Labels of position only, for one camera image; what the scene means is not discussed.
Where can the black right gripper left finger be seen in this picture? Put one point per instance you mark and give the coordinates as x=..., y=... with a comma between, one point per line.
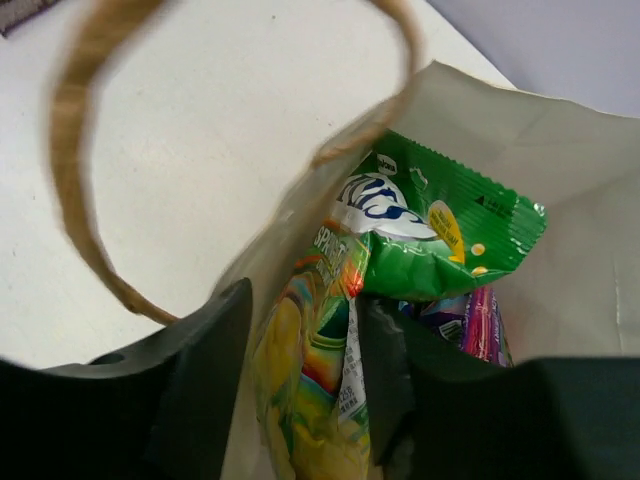
x=160, y=408

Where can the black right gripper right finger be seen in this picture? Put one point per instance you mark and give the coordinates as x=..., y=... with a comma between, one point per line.
x=438, y=413

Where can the purple Fox's cherry candy bag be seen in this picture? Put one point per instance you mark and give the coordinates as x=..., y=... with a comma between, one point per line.
x=472, y=322

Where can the green yellow Fox's candy bag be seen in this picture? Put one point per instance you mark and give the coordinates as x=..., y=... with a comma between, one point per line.
x=409, y=224

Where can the brown chocolate bar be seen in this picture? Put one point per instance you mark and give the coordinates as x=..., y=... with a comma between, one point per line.
x=13, y=13

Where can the brown paper bag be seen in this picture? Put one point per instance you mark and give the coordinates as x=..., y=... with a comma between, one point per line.
x=577, y=298

